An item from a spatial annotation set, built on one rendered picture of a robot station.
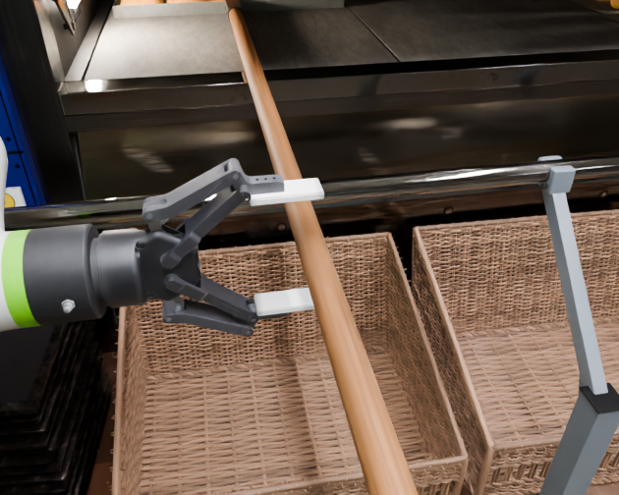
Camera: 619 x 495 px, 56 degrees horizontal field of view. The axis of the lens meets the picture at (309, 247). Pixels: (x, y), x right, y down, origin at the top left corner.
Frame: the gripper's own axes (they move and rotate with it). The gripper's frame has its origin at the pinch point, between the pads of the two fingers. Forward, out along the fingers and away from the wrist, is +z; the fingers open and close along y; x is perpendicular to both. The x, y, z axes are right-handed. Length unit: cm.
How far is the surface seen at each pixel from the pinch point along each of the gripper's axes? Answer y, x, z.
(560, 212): 7.3, -11.7, 36.6
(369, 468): -0.8, 26.1, -1.0
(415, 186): 2.7, -14.6, 16.6
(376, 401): -1.3, 21.2, 0.9
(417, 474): 48, -3, 18
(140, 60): 1, -68, -20
